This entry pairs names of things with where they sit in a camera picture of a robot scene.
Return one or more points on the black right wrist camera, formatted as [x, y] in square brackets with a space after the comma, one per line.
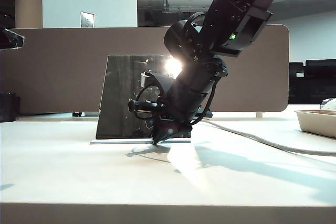
[249, 28]

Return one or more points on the crumpled white wrapper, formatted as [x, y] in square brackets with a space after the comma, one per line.
[329, 104]

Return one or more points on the wide black office chair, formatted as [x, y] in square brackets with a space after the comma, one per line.
[321, 82]

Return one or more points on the beige paper tray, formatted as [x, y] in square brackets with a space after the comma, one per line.
[315, 124]

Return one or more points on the black mesh pen holder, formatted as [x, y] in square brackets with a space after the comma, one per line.
[8, 107]

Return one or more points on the narrow black office chair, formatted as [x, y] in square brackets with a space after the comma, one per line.
[296, 85]

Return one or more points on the white partition foot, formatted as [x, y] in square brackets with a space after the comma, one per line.
[259, 115]

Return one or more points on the metal wall plate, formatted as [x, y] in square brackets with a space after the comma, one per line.
[87, 19]

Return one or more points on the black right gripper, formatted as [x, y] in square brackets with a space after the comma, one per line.
[191, 90]

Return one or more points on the brown desk partition panel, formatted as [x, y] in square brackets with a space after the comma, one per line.
[65, 64]

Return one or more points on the square mirror with white base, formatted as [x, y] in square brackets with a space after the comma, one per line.
[118, 98]

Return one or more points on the small black clip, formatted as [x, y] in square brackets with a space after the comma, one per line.
[77, 115]

